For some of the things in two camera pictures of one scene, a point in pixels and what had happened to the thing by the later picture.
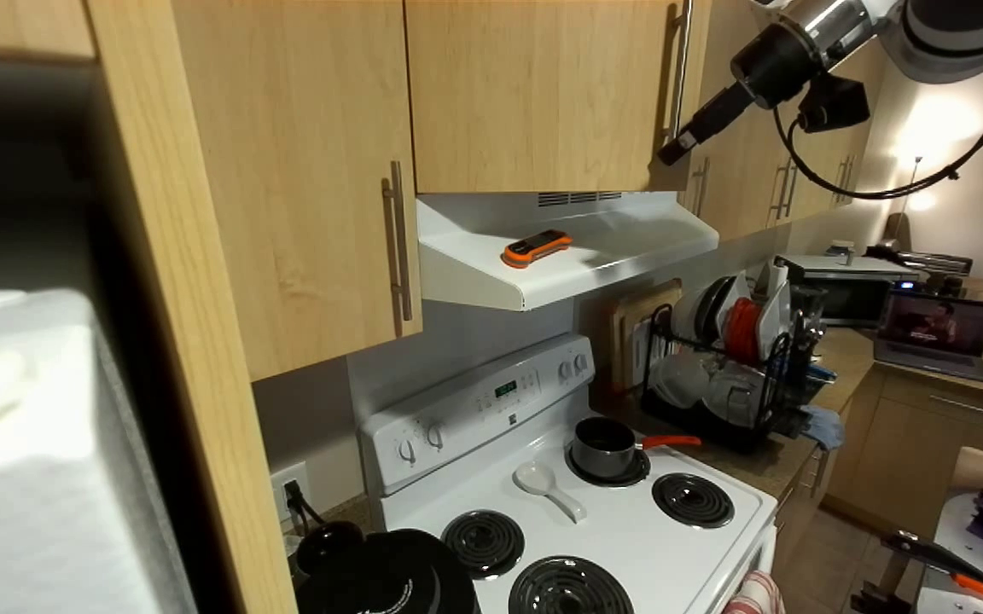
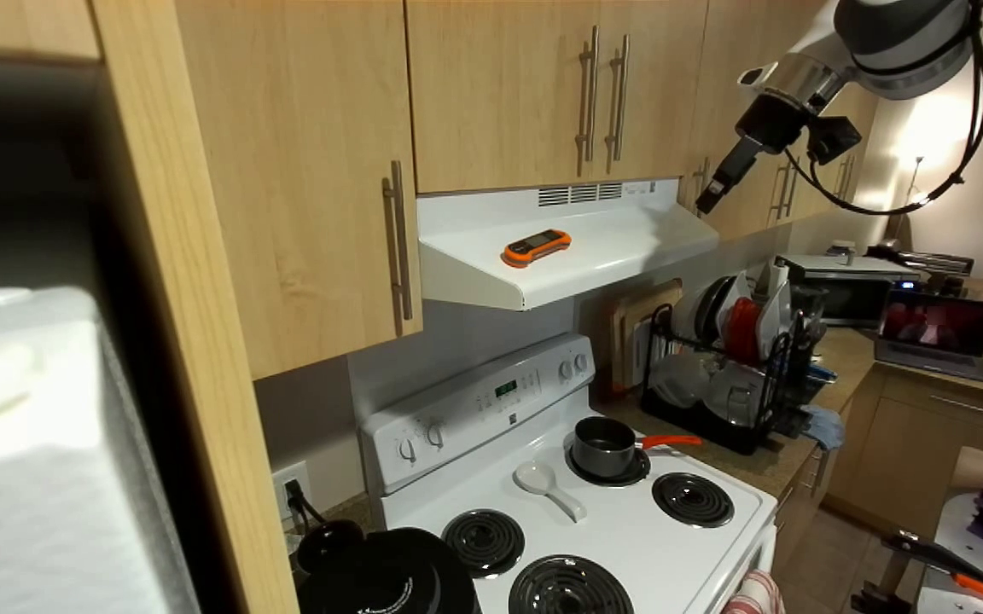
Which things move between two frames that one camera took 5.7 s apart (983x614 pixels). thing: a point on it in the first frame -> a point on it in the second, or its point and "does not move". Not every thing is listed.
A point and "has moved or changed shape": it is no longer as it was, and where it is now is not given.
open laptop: x=938 y=335 does not move
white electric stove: x=492 y=470 does not move
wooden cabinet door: x=683 y=90 has moved or changed shape
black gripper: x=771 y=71 -> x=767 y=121
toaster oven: x=847 y=286 does not move
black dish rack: x=734 y=355 does not move
